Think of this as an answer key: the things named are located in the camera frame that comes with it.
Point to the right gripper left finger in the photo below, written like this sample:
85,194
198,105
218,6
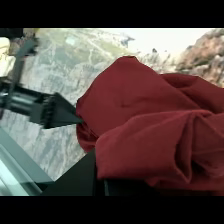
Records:
75,180

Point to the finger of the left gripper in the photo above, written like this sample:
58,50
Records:
61,113

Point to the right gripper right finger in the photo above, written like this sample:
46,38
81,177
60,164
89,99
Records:
130,189

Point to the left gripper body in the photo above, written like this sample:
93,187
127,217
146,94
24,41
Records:
23,100

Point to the red garment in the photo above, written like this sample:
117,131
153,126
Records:
143,110

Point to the silver frame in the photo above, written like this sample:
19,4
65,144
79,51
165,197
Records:
11,180

